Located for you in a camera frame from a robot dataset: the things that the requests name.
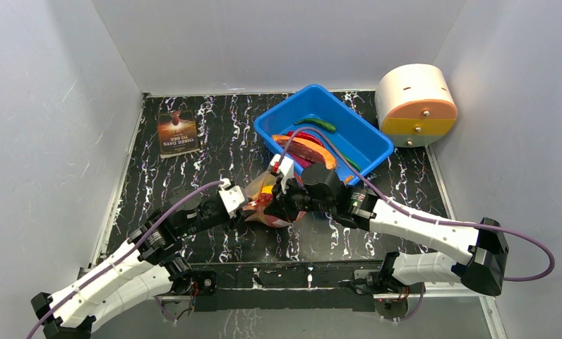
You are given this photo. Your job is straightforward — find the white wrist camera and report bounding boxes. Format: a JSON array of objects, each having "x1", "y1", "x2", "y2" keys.
[
  {"x1": 218, "y1": 185, "x2": 249, "y2": 219},
  {"x1": 268, "y1": 154, "x2": 294, "y2": 194}
]

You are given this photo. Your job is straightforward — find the thin green chili pepper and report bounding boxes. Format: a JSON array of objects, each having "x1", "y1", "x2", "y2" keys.
[{"x1": 340, "y1": 152, "x2": 361, "y2": 172}]

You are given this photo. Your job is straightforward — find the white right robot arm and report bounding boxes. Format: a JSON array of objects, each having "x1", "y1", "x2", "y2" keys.
[{"x1": 265, "y1": 158, "x2": 508, "y2": 297}]

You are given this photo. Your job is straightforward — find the blue plastic bin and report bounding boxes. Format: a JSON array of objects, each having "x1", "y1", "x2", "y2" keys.
[{"x1": 253, "y1": 84, "x2": 394, "y2": 176}]

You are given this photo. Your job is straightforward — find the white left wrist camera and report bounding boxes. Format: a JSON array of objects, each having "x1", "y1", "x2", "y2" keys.
[{"x1": 218, "y1": 185, "x2": 249, "y2": 219}]

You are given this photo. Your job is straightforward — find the dark paperback book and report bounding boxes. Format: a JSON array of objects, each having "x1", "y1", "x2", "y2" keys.
[{"x1": 157, "y1": 110, "x2": 201, "y2": 159}]

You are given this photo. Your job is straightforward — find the clear zip bag orange seal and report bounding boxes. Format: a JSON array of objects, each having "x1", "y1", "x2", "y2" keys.
[{"x1": 242, "y1": 172, "x2": 289, "y2": 226}]

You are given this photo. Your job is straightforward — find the red chili pepper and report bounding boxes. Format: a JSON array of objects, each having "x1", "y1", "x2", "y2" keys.
[{"x1": 286, "y1": 131, "x2": 325, "y2": 148}]

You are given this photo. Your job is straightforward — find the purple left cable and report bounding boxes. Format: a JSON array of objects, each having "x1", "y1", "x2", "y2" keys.
[{"x1": 25, "y1": 178, "x2": 230, "y2": 339}]

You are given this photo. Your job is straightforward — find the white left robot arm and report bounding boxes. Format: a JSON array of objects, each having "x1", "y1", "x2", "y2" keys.
[{"x1": 28, "y1": 186, "x2": 250, "y2": 338}]

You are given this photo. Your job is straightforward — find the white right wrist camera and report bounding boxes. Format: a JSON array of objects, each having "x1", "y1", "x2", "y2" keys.
[{"x1": 268, "y1": 154, "x2": 294, "y2": 194}]

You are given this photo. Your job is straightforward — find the purple grape bunch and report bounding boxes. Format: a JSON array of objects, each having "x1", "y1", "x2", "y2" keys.
[{"x1": 255, "y1": 192, "x2": 273, "y2": 206}]

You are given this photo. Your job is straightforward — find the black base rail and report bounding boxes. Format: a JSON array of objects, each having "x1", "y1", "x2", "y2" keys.
[{"x1": 159, "y1": 259, "x2": 427, "y2": 314}]

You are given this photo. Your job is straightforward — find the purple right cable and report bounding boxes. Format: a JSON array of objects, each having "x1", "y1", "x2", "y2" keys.
[{"x1": 277, "y1": 127, "x2": 556, "y2": 283}]

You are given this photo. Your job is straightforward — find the purple cable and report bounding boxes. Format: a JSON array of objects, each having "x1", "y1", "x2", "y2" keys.
[
  {"x1": 277, "y1": 127, "x2": 556, "y2": 283},
  {"x1": 25, "y1": 178, "x2": 230, "y2": 339}
]

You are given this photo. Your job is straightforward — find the round white orange drawer box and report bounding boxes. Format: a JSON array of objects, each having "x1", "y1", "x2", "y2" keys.
[{"x1": 374, "y1": 64, "x2": 458, "y2": 148}]

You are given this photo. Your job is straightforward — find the yellow mango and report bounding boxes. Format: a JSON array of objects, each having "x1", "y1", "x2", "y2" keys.
[{"x1": 261, "y1": 185, "x2": 273, "y2": 195}]

